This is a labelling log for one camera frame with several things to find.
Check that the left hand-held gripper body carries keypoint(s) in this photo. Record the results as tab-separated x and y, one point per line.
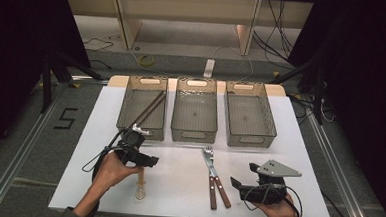
130	147

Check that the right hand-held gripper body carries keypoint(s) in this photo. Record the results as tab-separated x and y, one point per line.
266	190

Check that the grey translucent plastic bin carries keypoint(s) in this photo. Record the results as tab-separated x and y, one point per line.
247	118
194	113
140	115

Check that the person's right hand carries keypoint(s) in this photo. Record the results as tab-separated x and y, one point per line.
282	213

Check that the person's left hand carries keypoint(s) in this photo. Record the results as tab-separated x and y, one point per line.
111	172

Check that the yellow tape roll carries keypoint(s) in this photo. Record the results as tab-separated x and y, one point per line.
146	60

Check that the black metal stand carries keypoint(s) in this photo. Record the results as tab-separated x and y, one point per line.
319	95
46	80

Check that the dark curtain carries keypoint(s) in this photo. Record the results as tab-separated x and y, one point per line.
13	62

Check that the beige wooden shelf unit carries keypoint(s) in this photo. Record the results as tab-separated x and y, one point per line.
186	8

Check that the aluminium floor rail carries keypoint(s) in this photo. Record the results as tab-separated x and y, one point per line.
10	175
337	176

